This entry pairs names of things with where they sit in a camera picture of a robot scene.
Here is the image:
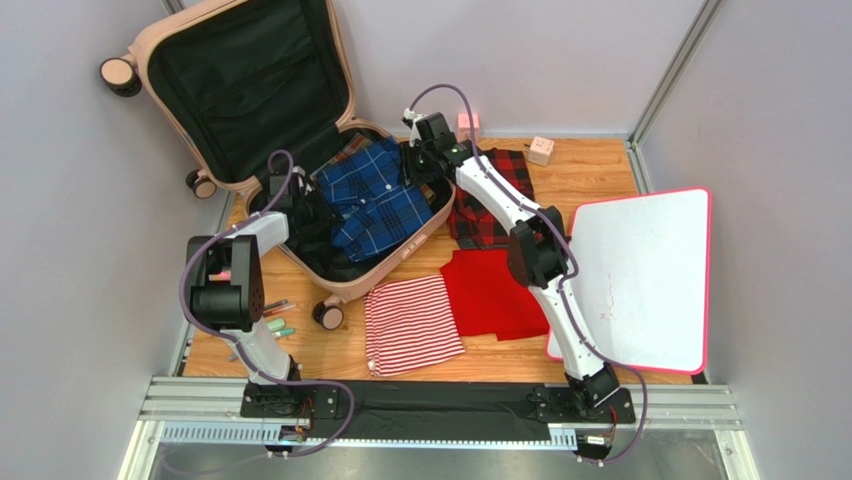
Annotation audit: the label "blue plaid shirt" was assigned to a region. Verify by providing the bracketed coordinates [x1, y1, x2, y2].
[316, 138, 433, 262]

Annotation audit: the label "red black plaid shirt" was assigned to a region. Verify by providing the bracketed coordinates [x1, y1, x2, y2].
[448, 149, 534, 250]

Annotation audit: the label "pink suitcase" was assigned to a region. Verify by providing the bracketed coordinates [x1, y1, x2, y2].
[99, 1, 455, 330]

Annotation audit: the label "multicolour plaid shirt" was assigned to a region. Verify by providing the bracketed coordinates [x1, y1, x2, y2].
[310, 133, 373, 180]

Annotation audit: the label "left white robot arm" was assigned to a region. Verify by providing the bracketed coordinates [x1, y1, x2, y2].
[179, 176, 322, 403]

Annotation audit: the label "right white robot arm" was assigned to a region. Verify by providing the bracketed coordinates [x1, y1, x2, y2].
[400, 109, 621, 419]

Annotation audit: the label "green marker pens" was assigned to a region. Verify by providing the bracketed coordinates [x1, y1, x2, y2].
[266, 318, 295, 338]

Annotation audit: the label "red white striped cloth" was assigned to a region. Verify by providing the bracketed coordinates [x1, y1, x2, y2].
[364, 275, 465, 377]

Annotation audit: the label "red folded cloth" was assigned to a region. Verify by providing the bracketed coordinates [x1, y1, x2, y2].
[440, 249, 549, 341]

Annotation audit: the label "white board pink edge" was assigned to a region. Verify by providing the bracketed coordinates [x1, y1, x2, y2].
[570, 188, 712, 375]

